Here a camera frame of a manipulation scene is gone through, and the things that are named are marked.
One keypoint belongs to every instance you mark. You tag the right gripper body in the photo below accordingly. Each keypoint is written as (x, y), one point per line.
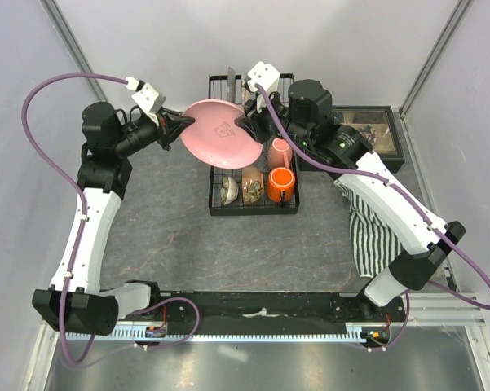
(265, 123)

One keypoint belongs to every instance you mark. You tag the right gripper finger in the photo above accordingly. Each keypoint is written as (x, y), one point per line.
(252, 128)
(247, 117)

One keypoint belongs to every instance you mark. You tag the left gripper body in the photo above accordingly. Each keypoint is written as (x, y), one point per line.
(139, 134)

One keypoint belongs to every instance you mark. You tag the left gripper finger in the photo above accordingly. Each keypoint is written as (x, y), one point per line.
(175, 117)
(172, 130)

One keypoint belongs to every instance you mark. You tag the speckled cream plate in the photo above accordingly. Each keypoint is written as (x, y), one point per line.
(245, 94)

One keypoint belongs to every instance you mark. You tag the pink plate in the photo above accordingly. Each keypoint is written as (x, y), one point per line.
(215, 139)

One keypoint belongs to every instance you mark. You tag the grey glass plate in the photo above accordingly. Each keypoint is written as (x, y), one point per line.
(231, 83)

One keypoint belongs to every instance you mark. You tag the pink patterned bowl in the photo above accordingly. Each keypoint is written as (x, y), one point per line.
(252, 184)

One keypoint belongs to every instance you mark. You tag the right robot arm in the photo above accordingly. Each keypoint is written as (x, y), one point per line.
(407, 240)

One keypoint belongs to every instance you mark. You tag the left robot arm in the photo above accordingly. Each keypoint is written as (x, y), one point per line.
(74, 299)

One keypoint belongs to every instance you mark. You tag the pink mug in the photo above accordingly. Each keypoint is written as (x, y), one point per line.
(279, 154)

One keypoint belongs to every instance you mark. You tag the orange mug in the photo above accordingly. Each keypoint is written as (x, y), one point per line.
(281, 185)

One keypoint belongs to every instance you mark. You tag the small green patterned bowl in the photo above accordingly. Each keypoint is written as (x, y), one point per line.
(229, 190)

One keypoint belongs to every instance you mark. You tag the dark floral fabric piece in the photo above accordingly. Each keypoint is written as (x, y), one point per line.
(369, 133)

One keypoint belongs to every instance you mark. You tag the black compartment display box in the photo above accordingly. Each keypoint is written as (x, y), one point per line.
(387, 138)

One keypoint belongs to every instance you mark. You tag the striped green white towel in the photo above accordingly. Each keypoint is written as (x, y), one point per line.
(374, 244)

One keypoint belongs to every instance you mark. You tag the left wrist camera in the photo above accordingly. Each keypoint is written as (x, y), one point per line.
(146, 97)

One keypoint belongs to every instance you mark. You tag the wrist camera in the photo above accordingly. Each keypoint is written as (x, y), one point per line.
(265, 75)
(146, 97)

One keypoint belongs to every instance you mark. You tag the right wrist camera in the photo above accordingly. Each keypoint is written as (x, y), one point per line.
(265, 75)

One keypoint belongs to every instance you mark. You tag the black wire dish rack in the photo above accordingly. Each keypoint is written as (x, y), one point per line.
(218, 90)

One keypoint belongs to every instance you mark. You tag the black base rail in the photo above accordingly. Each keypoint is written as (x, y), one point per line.
(284, 313)

